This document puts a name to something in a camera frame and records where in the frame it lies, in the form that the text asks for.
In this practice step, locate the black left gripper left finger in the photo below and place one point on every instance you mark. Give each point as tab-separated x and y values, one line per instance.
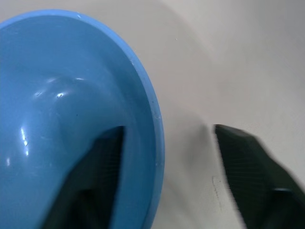
95	179

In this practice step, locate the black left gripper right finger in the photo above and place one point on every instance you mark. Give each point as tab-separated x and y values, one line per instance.
257	186

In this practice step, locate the blue plastic bowl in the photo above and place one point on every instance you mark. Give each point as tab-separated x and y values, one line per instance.
71	95

